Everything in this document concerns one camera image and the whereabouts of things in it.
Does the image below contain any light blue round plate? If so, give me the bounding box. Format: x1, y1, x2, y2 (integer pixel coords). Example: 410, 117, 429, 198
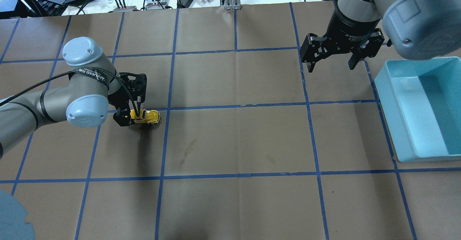
0, 190, 36, 240

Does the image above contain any orange usb hub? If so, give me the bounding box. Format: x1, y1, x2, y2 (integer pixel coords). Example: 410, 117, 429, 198
144, 2, 170, 10
112, 6, 138, 12

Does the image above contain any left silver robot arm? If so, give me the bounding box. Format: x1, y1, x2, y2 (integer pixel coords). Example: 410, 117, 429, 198
0, 36, 148, 156

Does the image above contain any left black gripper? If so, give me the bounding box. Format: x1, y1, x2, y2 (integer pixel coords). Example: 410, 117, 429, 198
108, 72, 148, 127

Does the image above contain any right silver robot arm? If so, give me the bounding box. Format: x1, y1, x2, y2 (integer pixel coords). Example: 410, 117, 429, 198
299, 0, 461, 72

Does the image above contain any orange usb hub upper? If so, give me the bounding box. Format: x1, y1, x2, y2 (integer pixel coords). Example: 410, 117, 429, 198
144, 2, 170, 10

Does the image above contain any yellow beetle toy car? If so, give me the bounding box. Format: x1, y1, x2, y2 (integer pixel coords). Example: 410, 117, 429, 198
130, 109, 161, 125

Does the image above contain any light blue plastic bin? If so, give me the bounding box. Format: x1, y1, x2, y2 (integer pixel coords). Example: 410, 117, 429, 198
374, 57, 461, 163

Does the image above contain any orange usb hub lower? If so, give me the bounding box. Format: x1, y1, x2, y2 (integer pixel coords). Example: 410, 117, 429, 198
112, 6, 138, 12

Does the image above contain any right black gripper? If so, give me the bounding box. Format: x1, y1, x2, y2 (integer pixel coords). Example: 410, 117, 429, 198
300, 11, 385, 73

